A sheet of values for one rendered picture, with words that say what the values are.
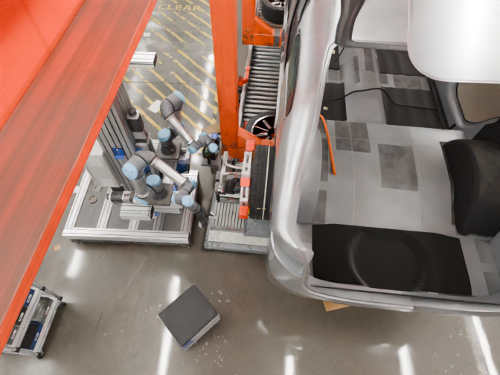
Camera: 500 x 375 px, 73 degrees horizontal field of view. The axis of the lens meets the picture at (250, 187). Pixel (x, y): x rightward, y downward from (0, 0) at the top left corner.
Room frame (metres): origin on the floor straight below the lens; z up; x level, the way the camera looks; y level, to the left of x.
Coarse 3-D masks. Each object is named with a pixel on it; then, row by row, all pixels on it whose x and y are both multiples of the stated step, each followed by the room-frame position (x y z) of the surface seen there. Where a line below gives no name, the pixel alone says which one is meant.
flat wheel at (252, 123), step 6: (258, 114) 2.81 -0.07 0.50; (264, 114) 2.81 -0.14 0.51; (270, 114) 2.81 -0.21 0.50; (252, 120) 2.71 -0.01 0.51; (258, 120) 2.71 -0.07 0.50; (264, 120) 2.73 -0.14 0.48; (270, 120) 2.78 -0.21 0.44; (246, 126) 2.60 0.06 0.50; (252, 126) 2.61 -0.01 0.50; (258, 126) 2.71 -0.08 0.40; (264, 126) 2.76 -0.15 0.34; (270, 126) 2.63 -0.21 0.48; (252, 132) 2.52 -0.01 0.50; (258, 132) 2.71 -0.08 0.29; (270, 132) 2.58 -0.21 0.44; (270, 138) 2.47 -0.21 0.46
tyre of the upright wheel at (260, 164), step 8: (256, 152) 1.72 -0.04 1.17; (264, 152) 1.73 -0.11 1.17; (272, 152) 1.73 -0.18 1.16; (256, 160) 1.63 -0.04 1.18; (264, 160) 1.63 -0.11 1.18; (272, 160) 1.64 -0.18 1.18; (256, 168) 1.56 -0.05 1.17; (264, 168) 1.56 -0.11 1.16; (272, 168) 1.56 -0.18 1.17; (256, 176) 1.49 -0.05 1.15; (264, 176) 1.50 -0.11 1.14; (272, 176) 1.50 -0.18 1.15; (256, 184) 1.44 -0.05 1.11; (264, 184) 1.44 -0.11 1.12; (256, 192) 1.39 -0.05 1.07; (264, 192) 1.39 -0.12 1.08; (256, 200) 1.36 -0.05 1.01; (256, 208) 1.33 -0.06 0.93; (264, 208) 1.32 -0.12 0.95; (256, 216) 1.31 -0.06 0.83; (264, 216) 1.30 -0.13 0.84
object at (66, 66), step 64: (0, 0) 0.43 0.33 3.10; (64, 0) 0.56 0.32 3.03; (128, 0) 0.63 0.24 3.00; (0, 64) 0.37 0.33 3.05; (64, 64) 0.44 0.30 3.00; (128, 64) 0.47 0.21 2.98; (0, 128) 0.30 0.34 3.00; (64, 128) 0.31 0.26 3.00; (0, 192) 0.20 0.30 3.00; (64, 192) 0.21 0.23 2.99; (0, 256) 0.12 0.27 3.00; (0, 320) 0.06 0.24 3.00
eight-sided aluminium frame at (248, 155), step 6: (246, 156) 1.72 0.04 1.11; (252, 156) 1.87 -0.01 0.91; (246, 162) 1.88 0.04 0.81; (252, 162) 1.91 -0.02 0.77; (246, 174) 1.53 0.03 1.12; (240, 192) 1.43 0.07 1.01; (246, 192) 1.43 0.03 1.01; (240, 198) 1.39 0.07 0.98; (246, 198) 1.39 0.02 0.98; (240, 204) 1.38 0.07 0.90; (246, 204) 1.37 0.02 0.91
